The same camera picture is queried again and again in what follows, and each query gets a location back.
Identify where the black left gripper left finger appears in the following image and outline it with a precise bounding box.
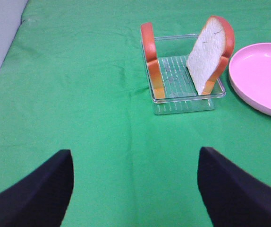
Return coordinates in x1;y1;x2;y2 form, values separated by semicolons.
0;149;74;227

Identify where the green tablecloth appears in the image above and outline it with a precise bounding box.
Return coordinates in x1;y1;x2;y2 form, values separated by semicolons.
0;0;271;227

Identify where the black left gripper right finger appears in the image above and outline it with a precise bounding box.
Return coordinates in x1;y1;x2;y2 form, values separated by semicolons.
197;147;271;227

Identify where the clear left plastic tray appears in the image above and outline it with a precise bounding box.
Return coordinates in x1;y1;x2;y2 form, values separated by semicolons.
144;34;226;115

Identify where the white bread slice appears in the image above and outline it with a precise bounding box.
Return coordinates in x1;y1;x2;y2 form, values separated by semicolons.
186;16;235;95

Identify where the pink round plate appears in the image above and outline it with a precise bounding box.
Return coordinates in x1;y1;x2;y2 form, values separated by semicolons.
229;43;271;116

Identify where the standing bread slice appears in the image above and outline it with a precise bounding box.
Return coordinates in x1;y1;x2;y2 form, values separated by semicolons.
141;22;165;99

